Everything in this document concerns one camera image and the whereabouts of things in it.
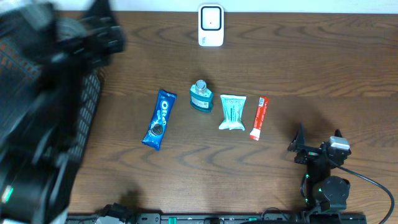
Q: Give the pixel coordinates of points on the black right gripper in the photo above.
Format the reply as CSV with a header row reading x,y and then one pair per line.
x,y
309,153

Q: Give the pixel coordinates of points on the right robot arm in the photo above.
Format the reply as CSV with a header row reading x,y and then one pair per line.
x,y
325,194

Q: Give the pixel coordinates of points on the white wet wipes pack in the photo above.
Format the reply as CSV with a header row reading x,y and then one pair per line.
x,y
233,106

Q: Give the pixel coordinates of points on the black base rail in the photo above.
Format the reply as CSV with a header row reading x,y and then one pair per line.
x,y
155,218

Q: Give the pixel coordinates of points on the grey plastic basket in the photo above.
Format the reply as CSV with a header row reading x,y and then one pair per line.
x,y
17,78

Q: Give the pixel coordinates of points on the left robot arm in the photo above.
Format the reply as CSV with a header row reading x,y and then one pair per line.
x,y
51,81

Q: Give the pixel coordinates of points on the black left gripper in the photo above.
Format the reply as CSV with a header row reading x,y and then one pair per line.
x,y
100,48

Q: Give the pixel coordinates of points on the white barcode scanner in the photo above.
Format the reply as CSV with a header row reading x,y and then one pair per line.
x,y
211,25

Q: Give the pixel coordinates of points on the teal mouthwash bottle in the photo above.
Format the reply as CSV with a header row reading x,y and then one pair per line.
x,y
201,98

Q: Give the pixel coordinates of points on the blue Oreo cookie pack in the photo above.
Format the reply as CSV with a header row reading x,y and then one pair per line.
x,y
160,119

